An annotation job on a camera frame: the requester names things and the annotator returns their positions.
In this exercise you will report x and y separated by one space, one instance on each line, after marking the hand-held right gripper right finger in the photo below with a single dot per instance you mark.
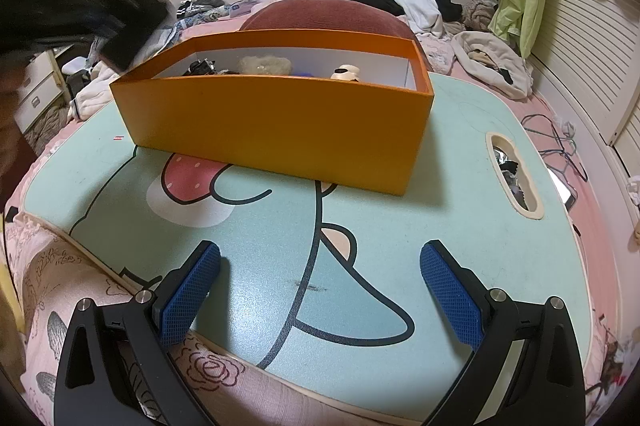
450 296

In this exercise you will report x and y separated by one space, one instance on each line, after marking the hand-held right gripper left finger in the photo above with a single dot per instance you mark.
192 291

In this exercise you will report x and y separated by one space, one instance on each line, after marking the black lace cloth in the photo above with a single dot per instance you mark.
202 67

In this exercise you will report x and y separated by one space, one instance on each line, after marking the orange box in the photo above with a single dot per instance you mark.
275 126

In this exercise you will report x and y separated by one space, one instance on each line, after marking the beige fur ball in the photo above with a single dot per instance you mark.
265 65

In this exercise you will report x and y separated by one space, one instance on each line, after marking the cartoon figure toy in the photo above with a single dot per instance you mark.
347 73

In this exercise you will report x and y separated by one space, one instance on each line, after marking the white drawer cabinet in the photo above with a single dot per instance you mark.
35 81

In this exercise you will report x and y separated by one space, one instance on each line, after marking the mint cartoon lap desk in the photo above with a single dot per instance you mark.
400 231

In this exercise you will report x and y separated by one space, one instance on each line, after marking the white fleece garment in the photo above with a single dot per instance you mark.
90 91

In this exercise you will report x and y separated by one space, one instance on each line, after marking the patterned clothes pile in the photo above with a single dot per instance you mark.
200 9

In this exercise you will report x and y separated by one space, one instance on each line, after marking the pink floral quilt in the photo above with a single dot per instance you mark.
50 266

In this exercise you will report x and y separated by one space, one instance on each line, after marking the smartphone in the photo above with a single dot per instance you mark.
562 188

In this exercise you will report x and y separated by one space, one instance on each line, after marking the white purple packet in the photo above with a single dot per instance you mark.
245 6

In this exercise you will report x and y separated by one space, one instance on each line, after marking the white crumpled tissue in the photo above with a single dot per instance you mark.
567 126

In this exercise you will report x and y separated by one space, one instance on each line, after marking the cream crumpled garment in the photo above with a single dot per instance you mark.
495 61

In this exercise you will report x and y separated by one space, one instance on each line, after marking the red cushion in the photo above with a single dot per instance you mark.
325 16

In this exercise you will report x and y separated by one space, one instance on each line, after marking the grey fluffy garment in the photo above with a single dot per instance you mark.
477 14

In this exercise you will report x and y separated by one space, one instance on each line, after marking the white crumpled garment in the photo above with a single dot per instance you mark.
420 11

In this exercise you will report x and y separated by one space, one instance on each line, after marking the white louvered closet door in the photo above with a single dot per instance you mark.
575 31

